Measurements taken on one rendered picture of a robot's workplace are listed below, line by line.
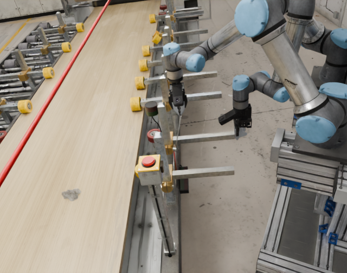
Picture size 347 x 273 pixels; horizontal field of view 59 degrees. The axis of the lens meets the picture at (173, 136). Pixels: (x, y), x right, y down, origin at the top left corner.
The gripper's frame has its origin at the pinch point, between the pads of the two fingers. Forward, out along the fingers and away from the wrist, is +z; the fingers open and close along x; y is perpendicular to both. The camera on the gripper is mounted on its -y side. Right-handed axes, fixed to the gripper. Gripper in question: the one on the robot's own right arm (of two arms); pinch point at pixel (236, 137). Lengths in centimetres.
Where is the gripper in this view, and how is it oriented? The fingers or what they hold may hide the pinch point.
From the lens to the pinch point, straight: 164.5
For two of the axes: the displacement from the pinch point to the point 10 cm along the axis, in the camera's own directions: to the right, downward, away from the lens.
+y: 9.9, -0.9, -0.9
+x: 0.1, -6.3, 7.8
